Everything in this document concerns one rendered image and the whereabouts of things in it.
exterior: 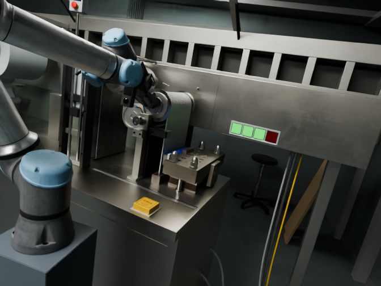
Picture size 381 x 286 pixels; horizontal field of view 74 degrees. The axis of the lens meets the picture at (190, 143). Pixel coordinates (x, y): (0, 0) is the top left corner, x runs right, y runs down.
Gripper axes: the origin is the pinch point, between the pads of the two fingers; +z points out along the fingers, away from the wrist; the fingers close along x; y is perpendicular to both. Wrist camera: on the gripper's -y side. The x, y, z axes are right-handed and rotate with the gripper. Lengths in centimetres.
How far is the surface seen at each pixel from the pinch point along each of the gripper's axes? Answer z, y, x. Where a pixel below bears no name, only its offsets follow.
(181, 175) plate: 16.1, -19.3, -20.9
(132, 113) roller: 6.3, -1.6, 10.5
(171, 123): 10.8, 0.8, -8.0
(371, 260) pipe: 174, 12, -142
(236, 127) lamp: 30.9, 18.9, -31.6
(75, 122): 47, 2, 83
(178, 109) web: 10.2, 8.6, -8.0
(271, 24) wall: 132, 239, 2
